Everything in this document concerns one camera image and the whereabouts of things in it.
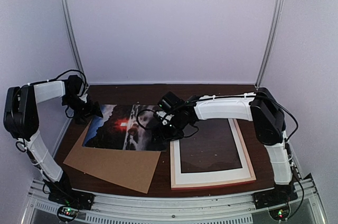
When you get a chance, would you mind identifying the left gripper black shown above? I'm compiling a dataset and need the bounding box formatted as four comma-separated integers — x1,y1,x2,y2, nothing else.
62,94,103,124

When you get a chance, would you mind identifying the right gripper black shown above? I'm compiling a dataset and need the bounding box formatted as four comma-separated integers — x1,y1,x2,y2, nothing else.
152,115,190,145

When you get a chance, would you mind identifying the dalmatian dog photo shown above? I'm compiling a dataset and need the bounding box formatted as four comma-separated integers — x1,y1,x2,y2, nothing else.
82,104,167,152

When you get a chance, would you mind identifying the clear acrylic sheet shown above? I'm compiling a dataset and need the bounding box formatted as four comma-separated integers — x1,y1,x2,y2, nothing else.
179,119,243,174

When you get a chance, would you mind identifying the pink wooden picture frame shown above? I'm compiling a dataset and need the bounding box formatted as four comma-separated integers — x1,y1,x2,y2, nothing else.
170,118,257,191

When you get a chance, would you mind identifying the white mat board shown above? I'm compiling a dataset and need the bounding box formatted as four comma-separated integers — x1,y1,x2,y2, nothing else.
171,118,254,186

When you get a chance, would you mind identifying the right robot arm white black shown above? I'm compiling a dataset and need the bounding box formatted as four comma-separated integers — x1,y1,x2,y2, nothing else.
151,88,293,204

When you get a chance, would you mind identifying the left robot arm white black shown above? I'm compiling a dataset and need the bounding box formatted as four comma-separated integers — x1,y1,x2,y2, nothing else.
3,74,103,183

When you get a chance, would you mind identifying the brown backing board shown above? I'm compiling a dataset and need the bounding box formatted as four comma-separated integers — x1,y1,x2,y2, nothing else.
63,126,161,193

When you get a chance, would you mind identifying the left circuit board with leds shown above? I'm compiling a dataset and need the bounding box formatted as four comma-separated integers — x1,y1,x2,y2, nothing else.
57,206,79,222

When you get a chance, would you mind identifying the circuit board with leds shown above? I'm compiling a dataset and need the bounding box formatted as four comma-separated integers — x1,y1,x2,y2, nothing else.
269,206,290,221
57,206,79,222

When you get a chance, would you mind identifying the right circuit board with leds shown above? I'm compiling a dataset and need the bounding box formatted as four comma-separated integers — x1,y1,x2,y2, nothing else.
269,206,290,221

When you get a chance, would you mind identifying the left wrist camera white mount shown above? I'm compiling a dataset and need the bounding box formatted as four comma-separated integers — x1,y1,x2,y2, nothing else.
79,91,88,103

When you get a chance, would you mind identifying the left black cable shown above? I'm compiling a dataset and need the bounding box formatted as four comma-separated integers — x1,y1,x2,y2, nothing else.
54,69,88,95

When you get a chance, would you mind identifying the black cable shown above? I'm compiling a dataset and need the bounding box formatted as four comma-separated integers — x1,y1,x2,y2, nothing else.
136,97,304,209
54,69,88,95

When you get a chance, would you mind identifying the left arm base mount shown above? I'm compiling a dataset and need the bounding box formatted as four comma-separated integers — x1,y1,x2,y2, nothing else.
44,173,95,210

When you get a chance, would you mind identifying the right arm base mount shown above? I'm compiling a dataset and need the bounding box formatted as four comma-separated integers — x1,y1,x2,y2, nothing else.
252,184,298,209

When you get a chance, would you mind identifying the left aluminium corner post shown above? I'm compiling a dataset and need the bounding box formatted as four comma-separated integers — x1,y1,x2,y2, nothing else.
60,0,88,83

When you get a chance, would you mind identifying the aluminium corner post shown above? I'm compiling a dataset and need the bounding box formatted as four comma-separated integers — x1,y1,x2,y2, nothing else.
255,0,284,89
60,0,88,83

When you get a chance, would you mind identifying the right black cable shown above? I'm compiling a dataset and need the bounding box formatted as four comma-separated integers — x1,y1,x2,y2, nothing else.
136,97,304,209

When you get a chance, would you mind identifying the right aluminium corner post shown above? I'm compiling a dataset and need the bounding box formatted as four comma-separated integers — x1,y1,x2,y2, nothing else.
255,0,284,89

